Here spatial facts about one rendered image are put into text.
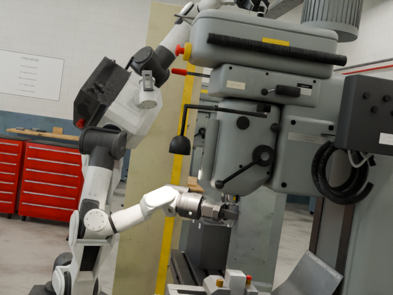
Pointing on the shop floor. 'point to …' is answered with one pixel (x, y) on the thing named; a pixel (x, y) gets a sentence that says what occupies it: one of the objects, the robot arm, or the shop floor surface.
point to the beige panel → (157, 173)
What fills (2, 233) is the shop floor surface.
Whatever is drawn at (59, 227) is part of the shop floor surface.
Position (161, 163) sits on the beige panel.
